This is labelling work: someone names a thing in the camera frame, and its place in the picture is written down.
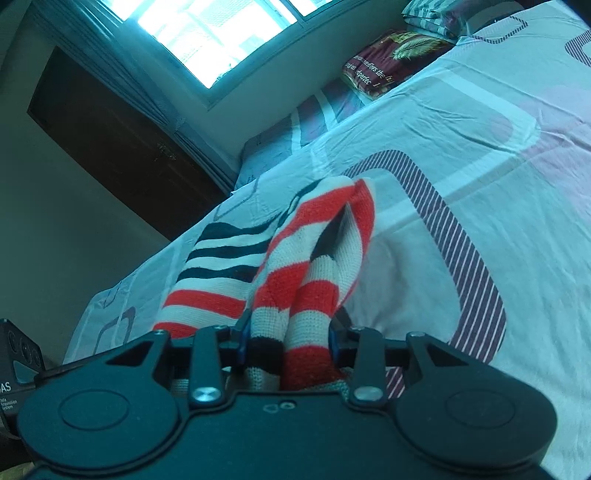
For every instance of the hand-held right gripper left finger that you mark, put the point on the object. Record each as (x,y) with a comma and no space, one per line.
(244,344)

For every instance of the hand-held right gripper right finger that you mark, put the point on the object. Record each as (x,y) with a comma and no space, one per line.
(333,344)

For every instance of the red white black striped garment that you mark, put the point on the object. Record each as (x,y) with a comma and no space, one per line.
(300,286)

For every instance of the purple white striped pillow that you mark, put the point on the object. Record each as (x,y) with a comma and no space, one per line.
(300,129)

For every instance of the dark wooden door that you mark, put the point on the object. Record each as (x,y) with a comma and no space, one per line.
(115,147)

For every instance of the white patterned bed sheet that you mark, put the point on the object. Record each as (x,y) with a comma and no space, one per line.
(485,138)

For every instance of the grey curtain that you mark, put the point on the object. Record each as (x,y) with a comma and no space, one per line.
(138,87)

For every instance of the maroon printed pillow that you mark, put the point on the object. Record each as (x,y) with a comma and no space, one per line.
(392,60)

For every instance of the window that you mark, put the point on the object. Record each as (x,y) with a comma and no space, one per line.
(221,32)

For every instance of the grey white patterned pillow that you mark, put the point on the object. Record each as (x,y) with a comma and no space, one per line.
(438,18)

